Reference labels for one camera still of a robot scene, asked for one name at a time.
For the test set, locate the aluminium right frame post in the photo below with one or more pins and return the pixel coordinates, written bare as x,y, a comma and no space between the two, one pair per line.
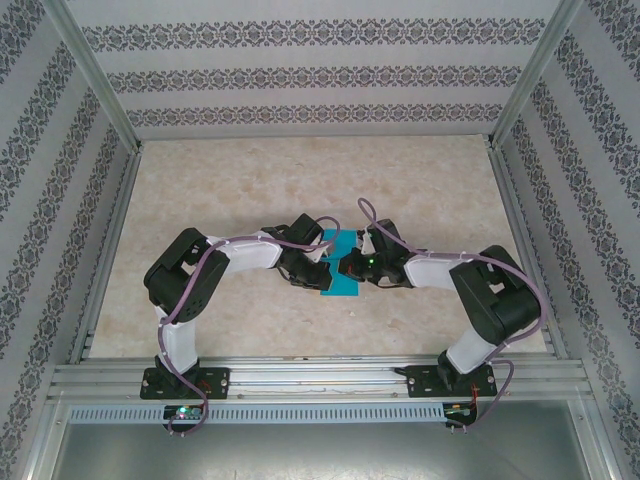
535,75

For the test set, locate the aluminium left frame post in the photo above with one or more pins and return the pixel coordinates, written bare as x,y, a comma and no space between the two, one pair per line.
95,75

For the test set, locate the right controller board with lights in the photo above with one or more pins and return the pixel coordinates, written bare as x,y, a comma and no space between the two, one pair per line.
460,411

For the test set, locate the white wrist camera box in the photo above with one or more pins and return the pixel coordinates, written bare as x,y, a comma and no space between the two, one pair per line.
367,242
320,254

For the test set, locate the left controller board with lights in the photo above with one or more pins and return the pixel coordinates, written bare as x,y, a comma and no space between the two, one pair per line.
185,412

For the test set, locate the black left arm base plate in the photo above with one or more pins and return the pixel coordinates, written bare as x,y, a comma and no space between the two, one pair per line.
215,382

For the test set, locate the controller board with lights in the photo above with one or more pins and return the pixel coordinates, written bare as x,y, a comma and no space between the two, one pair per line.
460,411
185,412

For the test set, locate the blue paper sheet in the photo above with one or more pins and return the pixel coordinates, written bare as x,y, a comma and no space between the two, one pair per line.
345,289

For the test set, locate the long aluminium mounting rail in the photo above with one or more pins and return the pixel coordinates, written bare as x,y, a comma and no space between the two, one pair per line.
310,380

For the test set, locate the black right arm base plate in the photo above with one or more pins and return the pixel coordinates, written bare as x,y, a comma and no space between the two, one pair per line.
422,382

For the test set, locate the grey metal sheet tray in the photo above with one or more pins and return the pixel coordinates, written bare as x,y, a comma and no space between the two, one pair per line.
320,450

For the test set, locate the aluminium right side rail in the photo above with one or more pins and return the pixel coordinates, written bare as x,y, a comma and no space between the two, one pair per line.
525,250

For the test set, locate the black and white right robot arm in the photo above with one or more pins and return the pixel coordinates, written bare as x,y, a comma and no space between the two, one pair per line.
505,300

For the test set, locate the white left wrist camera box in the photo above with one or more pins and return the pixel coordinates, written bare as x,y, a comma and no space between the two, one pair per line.
320,254

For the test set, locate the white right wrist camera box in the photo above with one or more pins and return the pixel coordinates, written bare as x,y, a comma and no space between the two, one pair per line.
367,242

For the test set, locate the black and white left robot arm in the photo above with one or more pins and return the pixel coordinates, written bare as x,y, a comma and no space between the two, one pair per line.
175,280

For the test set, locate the aluminium frame post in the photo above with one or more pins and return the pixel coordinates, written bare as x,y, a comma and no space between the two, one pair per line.
535,75
95,75

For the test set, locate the aluminium left side rail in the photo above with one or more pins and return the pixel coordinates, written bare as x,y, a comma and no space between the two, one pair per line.
107,250

